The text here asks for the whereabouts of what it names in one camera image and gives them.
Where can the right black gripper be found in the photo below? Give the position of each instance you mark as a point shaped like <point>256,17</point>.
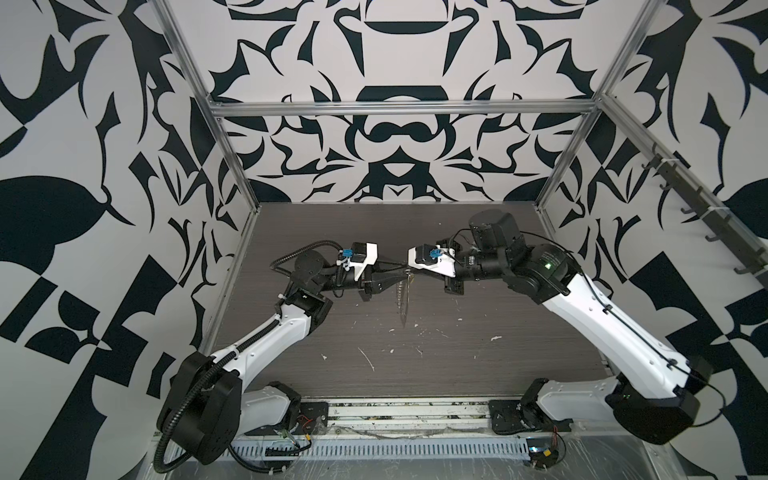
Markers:
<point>453,285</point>

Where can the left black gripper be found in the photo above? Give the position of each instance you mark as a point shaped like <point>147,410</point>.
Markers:
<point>374,282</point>

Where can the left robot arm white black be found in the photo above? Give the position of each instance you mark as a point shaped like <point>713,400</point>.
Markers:
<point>208,404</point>

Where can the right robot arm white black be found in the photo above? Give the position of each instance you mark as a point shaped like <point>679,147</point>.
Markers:
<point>653,393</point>

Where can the small circuit board green led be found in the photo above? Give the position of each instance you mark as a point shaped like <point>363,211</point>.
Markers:
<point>545,452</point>

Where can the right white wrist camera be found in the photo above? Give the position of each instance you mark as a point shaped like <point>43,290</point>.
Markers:
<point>432,257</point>

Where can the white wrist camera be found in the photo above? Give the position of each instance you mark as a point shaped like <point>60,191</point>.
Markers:
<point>358,257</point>
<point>432,257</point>

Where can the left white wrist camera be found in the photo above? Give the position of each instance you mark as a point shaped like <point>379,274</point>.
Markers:
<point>358,257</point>

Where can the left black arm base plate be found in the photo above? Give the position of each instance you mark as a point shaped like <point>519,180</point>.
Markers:
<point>306,417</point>

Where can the white slotted cable duct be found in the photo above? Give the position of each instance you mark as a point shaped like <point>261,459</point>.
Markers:
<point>326,449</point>

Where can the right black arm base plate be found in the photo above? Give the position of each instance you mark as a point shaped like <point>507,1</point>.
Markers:
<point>509,417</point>

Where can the aluminium frame rails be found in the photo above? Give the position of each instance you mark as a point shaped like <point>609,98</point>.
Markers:
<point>393,122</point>

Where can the black wall hook rail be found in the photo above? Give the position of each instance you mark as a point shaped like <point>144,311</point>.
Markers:
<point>701,204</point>

